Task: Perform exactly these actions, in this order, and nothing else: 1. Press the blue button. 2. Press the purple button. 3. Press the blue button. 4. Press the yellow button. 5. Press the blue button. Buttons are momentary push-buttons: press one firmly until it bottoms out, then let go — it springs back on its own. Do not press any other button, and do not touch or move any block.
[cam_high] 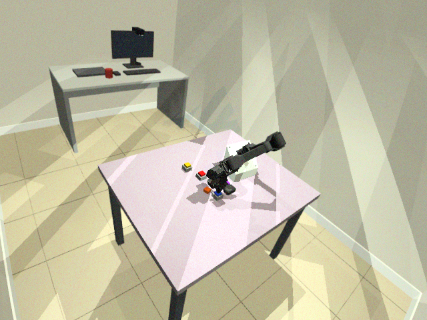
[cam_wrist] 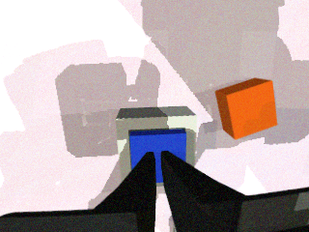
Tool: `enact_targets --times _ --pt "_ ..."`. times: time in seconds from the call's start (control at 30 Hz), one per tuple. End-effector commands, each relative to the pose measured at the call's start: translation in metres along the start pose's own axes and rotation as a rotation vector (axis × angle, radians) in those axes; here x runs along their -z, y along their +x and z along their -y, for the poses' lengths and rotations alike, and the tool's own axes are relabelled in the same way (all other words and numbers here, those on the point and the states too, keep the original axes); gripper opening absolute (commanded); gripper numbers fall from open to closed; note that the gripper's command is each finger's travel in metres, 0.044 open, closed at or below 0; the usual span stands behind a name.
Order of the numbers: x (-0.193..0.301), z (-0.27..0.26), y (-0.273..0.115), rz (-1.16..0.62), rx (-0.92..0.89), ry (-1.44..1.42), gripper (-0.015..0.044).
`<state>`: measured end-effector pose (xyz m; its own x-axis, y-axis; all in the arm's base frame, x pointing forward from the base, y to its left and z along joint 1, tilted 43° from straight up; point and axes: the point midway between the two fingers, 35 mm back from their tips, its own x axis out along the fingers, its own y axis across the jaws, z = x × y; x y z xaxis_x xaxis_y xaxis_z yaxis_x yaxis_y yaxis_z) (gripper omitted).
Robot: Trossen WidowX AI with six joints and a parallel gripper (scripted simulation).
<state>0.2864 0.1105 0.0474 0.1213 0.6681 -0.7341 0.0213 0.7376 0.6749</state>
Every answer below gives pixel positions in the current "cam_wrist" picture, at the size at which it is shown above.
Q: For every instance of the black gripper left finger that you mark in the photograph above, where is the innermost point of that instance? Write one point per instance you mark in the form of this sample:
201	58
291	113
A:
128	208

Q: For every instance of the orange cube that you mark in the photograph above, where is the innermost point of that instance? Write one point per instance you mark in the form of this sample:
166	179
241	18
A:
247	107

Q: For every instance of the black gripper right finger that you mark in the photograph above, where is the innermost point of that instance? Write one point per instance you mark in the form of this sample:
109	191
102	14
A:
200	204

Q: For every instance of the blue button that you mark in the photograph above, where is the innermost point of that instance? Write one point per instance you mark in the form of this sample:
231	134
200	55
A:
155	129

